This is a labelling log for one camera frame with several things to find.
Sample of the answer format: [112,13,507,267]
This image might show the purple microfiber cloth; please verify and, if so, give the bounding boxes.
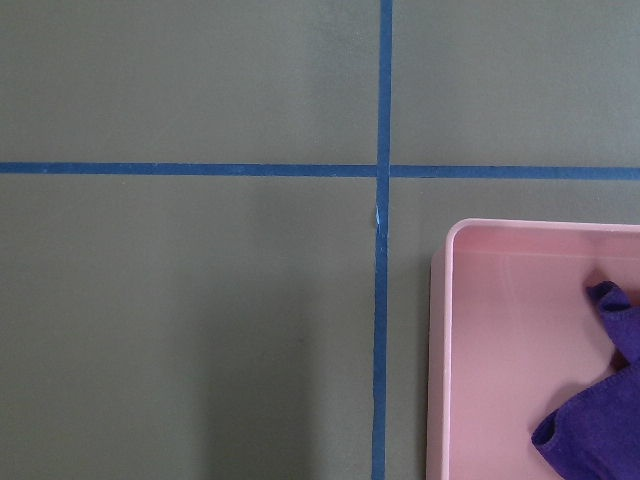
[531,281,639,480]

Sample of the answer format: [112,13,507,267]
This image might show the pink plastic tray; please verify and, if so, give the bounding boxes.
[426,219,639,479]

